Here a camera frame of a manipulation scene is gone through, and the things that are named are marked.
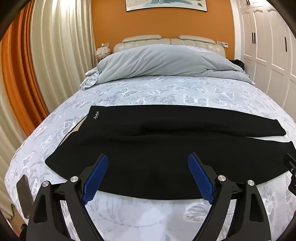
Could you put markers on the white bedside ornament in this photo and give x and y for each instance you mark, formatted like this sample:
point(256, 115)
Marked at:
point(103, 51)

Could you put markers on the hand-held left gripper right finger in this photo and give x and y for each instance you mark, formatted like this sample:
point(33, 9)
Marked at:
point(200, 178)

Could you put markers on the grey duvet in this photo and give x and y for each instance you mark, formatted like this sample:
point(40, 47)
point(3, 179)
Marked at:
point(161, 60)

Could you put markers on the cream leather headboard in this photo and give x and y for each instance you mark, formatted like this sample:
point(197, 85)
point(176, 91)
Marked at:
point(143, 41)

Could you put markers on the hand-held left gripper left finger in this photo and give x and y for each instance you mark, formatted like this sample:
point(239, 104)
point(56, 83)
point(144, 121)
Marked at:
point(96, 177)

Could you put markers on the black pants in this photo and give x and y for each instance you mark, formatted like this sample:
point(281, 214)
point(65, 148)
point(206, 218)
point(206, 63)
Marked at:
point(148, 148)

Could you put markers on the orange curtain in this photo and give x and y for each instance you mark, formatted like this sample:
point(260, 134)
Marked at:
point(20, 76)

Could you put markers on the white wall switch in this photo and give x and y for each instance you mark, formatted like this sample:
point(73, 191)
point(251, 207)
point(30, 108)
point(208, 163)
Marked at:
point(105, 44)
point(223, 44)

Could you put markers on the cream curtain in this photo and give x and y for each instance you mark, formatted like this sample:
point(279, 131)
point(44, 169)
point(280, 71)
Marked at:
point(62, 46)
point(9, 139)

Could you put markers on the white wardrobe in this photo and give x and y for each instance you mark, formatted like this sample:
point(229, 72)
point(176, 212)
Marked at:
point(266, 46)

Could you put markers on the black bag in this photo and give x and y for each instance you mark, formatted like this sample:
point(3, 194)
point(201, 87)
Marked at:
point(238, 63)

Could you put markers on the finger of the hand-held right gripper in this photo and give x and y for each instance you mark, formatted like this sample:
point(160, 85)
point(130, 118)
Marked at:
point(289, 162)

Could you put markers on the butterfly print bed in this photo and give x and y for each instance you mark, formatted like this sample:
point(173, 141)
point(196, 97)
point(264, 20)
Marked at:
point(143, 92)

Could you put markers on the framed wall picture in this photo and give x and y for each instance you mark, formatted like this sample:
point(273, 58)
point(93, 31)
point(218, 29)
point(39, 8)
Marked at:
point(166, 4)

